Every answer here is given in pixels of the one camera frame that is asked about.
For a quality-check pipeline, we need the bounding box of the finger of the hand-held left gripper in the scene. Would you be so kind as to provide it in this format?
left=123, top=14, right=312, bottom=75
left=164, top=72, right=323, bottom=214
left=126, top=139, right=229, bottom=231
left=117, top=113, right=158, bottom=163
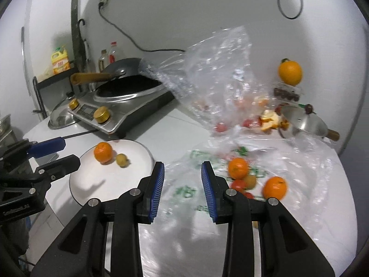
left=27, top=154, right=81, bottom=199
left=0, top=138, right=66, bottom=165

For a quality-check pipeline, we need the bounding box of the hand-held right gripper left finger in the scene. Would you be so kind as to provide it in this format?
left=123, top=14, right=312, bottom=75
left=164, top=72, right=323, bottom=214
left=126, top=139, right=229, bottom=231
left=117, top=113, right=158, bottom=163
left=30, top=161, right=165, bottom=277

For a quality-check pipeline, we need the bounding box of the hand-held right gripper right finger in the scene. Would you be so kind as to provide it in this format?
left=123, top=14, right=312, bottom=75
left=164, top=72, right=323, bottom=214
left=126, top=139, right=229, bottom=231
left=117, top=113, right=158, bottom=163
left=201, top=161, right=336, bottom=277

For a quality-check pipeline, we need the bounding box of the white round plate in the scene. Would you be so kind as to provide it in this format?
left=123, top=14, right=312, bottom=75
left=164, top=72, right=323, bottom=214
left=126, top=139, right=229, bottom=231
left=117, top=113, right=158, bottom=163
left=69, top=139, right=155, bottom=208

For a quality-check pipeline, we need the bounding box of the orange mandarin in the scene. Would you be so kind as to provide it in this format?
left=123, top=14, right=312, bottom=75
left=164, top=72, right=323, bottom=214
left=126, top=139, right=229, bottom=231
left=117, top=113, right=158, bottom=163
left=94, top=142, right=113, bottom=163
left=228, top=157, right=249, bottom=179
left=262, top=176, right=289, bottom=201

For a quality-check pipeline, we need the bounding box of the green printed plastic bag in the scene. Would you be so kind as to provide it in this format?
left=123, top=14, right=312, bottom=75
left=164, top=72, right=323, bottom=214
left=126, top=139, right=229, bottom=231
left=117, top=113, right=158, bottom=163
left=161, top=134, right=355, bottom=266

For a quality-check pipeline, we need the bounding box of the steel pot lid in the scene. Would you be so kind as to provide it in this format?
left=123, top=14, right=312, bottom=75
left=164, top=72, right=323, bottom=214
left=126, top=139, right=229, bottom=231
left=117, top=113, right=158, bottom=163
left=48, top=98, right=78, bottom=129

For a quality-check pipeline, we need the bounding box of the steel basin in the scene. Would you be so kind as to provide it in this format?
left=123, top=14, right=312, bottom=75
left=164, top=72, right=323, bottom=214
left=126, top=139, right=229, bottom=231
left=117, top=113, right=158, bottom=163
left=0, top=114, right=13, bottom=148

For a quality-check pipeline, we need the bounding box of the black metal rack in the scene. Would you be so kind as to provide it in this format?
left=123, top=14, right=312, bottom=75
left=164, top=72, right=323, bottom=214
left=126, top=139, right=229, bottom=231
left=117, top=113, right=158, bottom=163
left=32, top=60, right=78, bottom=119

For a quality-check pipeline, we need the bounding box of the silver induction cooker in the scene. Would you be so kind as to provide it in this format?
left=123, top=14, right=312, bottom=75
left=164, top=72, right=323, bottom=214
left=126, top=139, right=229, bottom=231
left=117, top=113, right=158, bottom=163
left=68, top=75, right=176, bottom=137

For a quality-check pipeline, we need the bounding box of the yellow oil bottle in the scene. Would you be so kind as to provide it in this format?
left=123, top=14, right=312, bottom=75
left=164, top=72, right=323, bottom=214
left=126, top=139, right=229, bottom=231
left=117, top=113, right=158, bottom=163
left=51, top=45, right=71, bottom=74

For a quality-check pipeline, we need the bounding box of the orange peel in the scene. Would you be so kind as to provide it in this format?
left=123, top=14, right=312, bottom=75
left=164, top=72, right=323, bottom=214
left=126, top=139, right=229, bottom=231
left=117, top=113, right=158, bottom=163
left=259, top=110, right=281, bottom=132

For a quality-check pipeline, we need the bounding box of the brown cap sauce bottle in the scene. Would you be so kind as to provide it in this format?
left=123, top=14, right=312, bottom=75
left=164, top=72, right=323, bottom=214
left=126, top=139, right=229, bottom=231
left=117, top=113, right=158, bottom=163
left=98, top=49, right=108, bottom=71

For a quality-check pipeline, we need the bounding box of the red cap sauce bottle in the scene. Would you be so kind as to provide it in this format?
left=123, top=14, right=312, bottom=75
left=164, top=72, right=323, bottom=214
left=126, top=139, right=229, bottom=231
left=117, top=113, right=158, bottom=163
left=108, top=42, right=119, bottom=64

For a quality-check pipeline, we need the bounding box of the small steel pot with lid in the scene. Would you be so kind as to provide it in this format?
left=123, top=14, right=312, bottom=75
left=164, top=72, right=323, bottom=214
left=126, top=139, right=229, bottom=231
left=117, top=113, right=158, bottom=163
left=278, top=103, right=341, bottom=142

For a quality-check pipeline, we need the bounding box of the clear box of dark fruit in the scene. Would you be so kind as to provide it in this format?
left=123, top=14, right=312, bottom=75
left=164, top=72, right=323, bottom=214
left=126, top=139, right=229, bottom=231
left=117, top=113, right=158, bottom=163
left=272, top=82, right=304, bottom=104

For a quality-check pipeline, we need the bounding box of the clear plastic bag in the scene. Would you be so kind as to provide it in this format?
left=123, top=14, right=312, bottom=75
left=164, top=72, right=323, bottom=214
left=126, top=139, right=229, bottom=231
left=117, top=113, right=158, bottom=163
left=138, top=25, right=286, bottom=139

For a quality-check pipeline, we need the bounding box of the grey vertical pipe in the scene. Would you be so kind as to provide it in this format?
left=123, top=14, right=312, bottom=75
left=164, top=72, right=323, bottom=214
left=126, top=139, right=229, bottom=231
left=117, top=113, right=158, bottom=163
left=71, top=0, right=90, bottom=72

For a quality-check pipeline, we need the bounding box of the large orange with stem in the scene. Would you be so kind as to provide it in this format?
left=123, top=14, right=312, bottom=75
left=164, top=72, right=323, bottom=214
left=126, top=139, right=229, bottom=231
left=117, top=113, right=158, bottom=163
left=277, top=58, right=303, bottom=86

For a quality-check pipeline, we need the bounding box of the grey wok wooden handle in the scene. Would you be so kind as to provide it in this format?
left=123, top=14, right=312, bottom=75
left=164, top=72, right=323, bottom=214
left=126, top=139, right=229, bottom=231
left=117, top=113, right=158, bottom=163
left=71, top=58, right=150, bottom=86

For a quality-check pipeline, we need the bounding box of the black power cable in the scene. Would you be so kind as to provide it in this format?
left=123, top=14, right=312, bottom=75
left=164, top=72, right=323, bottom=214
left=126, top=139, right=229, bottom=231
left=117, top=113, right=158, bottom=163
left=99, top=3, right=185, bottom=53

